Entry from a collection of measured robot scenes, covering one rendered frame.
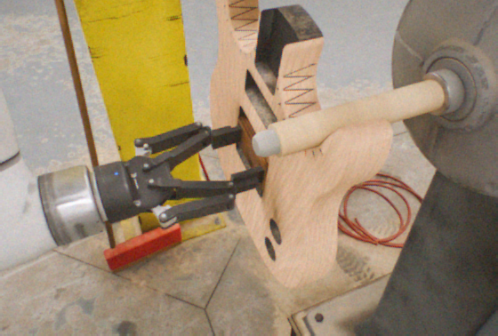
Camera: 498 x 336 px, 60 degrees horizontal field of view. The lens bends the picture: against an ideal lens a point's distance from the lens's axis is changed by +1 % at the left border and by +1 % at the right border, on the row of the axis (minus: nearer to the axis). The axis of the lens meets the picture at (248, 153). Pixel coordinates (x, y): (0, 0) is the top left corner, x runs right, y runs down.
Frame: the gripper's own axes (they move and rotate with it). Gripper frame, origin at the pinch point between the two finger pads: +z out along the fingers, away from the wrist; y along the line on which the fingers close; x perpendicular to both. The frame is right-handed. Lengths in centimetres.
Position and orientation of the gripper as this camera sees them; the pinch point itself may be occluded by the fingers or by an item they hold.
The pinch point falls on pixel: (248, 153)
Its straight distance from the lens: 60.1
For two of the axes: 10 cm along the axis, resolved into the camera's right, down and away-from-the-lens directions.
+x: 0.8, -6.0, -7.9
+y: 3.9, 7.5, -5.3
